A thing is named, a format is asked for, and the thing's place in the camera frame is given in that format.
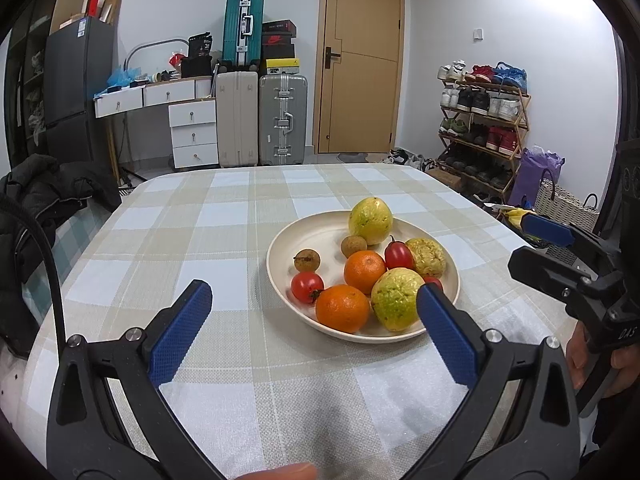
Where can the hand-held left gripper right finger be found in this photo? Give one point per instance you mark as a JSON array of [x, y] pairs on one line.
[[445, 332]]

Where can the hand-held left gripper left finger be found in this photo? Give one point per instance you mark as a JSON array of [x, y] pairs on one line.
[[180, 330]]

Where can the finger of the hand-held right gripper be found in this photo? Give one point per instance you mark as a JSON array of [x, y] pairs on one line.
[[547, 229], [537, 267]]

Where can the round red tomato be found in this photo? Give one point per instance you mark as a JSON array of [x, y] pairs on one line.
[[432, 282]]

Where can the green speckled guava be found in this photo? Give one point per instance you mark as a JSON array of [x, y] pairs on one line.
[[395, 300]]

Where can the wrinkled yellow guava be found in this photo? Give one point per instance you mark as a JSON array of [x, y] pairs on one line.
[[427, 257]]

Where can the oblong red tomato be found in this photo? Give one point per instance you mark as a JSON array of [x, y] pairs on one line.
[[398, 256]]

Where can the orange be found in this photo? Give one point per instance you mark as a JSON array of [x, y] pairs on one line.
[[342, 308], [365, 272]]

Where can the small brown fruit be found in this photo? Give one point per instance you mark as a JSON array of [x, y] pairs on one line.
[[306, 260], [353, 246]]

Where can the red tomato with stem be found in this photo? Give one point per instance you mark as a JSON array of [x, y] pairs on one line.
[[306, 287]]

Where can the smooth yellow guava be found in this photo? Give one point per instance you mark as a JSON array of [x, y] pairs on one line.
[[370, 220]]

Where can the cream plate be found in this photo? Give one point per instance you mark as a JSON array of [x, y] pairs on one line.
[[320, 235]]

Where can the person's right hand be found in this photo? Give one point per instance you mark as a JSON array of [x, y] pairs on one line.
[[575, 360]]

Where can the person's left hand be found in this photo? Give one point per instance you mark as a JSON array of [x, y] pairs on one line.
[[282, 473]]

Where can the woven basket bag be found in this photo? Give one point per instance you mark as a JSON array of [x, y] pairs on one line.
[[562, 202]]

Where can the yellow plastic bag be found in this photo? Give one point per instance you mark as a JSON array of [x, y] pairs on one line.
[[515, 216]]

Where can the purple bag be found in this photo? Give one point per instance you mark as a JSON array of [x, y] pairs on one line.
[[532, 167]]

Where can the small cardboard box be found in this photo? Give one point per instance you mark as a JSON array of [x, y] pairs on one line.
[[445, 179]]

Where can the wooden shoe rack with shoes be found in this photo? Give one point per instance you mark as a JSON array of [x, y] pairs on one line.
[[480, 102]]

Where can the pile of loose sneakers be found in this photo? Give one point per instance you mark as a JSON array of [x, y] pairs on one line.
[[407, 157]]

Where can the wooden stick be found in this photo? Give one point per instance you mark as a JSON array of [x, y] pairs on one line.
[[112, 150]]

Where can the grey door mat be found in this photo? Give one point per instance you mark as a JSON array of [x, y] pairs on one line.
[[355, 157]]

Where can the black jacket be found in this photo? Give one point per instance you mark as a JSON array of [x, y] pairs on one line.
[[45, 185]]

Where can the white desk with drawers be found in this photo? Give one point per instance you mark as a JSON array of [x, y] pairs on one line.
[[192, 125]]

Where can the beige suitcase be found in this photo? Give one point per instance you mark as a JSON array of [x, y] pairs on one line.
[[236, 120]]

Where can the silver suitcase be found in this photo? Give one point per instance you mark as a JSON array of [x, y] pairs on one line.
[[282, 120]]

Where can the wooden door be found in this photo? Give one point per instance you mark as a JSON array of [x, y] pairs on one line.
[[360, 85]]

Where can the blue plastic bag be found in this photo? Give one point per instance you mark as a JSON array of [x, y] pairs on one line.
[[121, 76]]

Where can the dark grey fridge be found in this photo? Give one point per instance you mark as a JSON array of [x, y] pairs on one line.
[[75, 85]]

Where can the red packet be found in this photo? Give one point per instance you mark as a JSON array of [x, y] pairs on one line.
[[176, 59]]

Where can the yellow and white shoe box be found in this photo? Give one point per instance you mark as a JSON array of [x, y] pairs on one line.
[[280, 66]]

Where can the black printed paper bag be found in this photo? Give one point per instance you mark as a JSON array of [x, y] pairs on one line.
[[200, 45]]

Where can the dark bookshelf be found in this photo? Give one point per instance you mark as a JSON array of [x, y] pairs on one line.
[[27, 80]]

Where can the teal suitcase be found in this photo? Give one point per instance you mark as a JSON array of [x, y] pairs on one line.
[[243, 30]]

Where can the red and black shoe box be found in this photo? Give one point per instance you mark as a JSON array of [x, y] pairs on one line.
[[278, 39]]

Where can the flat tan cardboard box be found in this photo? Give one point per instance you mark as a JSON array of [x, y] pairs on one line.
[[111, 6]]

